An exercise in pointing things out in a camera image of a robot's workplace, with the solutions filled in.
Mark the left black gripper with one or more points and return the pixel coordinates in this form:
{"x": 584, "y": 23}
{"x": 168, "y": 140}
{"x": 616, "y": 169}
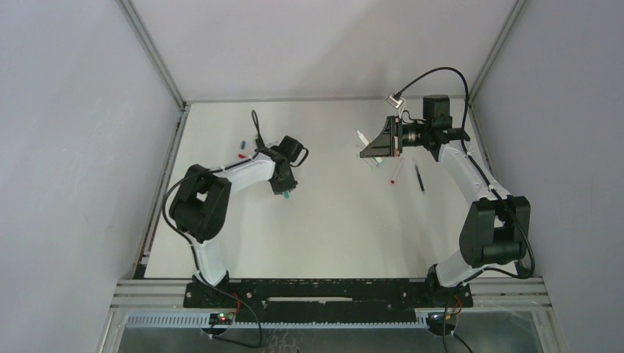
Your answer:
{"x": 284, "y": 182}

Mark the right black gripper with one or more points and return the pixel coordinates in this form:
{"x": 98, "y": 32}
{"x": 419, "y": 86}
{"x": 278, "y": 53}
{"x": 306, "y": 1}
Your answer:
{"x": 396, "y": 137}

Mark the black gel pen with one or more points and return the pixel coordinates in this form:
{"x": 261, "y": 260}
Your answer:
{"x": 418, "y": 175}

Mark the white marker blue end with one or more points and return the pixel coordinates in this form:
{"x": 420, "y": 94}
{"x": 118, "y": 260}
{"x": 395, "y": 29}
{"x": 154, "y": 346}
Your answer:
{"x": 362, "y": 137}

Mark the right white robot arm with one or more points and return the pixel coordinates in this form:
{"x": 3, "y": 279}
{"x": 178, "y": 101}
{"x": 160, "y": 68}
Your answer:
{"x": 494, "y": 236}

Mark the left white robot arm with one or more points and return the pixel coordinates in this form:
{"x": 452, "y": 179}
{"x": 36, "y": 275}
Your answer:
{"x": 196, "y": 206}

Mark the white marker red end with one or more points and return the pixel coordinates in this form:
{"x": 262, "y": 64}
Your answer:
{"x": 396, "y": 171}

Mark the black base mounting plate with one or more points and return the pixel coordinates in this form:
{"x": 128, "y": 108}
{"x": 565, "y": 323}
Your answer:
{"x": 326, "y": 301}

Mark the left controller board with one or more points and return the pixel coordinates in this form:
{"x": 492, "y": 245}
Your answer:
{"x": 222, "y": 319}

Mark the controller board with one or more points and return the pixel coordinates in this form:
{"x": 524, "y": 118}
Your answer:
{"x": 438, "y": 320}
{"x": 222, "y": 319}

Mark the right controller board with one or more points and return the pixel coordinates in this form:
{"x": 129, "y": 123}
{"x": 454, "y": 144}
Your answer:
{"x": 438, "y": 320}

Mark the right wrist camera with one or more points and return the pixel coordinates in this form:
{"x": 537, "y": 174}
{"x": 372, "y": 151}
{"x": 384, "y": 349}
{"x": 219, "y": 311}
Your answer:
{"x": 395, "y": 100}

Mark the aluminium frame rail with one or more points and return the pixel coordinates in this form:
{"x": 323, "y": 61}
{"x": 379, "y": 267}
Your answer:
{"x": 158, "y": 303}

